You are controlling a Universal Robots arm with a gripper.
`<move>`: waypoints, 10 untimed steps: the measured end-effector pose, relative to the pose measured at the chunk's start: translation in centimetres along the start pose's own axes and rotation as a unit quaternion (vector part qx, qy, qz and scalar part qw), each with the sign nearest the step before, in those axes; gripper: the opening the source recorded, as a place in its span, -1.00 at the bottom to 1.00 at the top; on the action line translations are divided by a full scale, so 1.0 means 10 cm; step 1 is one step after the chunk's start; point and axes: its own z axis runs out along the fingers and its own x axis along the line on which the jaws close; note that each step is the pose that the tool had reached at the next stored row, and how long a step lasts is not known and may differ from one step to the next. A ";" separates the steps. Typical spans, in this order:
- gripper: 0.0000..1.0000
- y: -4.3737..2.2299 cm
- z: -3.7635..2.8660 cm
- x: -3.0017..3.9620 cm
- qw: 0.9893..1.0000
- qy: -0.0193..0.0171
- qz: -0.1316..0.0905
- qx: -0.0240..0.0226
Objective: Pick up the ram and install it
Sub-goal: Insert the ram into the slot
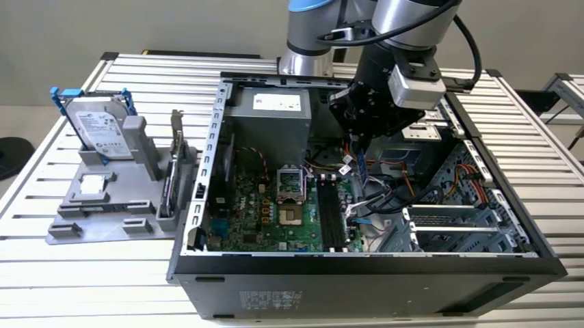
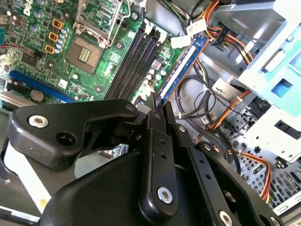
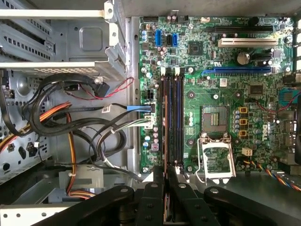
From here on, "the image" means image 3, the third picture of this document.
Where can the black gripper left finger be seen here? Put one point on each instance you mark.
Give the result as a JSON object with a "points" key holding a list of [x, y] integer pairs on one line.
{"points": [[150, 207]]}

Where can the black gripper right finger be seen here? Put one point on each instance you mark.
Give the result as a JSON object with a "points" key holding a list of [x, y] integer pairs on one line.
{"points": [[190, 207]]}

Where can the RAM stick with black chips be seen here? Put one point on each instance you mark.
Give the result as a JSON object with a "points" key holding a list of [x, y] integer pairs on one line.
{"points": [[166, 131]]}

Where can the RAM slot with white clips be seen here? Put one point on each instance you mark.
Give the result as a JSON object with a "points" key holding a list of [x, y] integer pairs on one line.
{"points": [[176, 106], [181, 106], [162, 84], [168, 106]]}

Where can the metal socket cover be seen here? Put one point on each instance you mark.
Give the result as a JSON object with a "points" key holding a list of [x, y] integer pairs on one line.
{"points": [[217, 176]]}

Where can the white board power plug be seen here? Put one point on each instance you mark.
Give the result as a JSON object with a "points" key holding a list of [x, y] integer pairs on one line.
{"points": [[148, 121]]}

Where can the CPU socket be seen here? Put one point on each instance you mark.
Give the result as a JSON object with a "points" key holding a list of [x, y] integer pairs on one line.
{"points": [[215, 118]]}

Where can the black PC case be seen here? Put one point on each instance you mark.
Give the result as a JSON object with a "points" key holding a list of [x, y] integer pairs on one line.
{"points": [[131, 94]]}

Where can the green motherboard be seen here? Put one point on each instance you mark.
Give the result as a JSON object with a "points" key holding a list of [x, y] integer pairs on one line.
{"points": [[211, 94]]}

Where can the blue expansion slot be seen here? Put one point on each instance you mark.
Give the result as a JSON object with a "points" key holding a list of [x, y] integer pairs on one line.
{"points": [[237, 70]]}

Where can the silver coin battery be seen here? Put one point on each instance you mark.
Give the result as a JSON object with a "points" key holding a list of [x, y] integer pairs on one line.
{"points": [[243, 58]]}

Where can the short black expansion slot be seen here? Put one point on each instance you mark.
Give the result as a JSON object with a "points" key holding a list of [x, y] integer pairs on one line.
{"points": [[261, 56]]}

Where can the blue SATA port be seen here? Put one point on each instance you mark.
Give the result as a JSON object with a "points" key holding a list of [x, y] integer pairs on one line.
{"points": [[175, 40]]}

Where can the black SATA port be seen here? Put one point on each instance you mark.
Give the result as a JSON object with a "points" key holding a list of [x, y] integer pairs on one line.
{"points": [[169, 40]]}

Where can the blue pin header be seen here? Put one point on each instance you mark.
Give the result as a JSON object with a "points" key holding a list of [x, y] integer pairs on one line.
{"points": [[158, 38]]}

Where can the white expansion slot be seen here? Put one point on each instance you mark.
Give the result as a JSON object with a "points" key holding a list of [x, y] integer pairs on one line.
{"points": [[247, 42]]}

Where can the long black expansion slot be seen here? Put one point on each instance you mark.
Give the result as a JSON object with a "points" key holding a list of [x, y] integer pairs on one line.
{"points": [[240, 29]]}

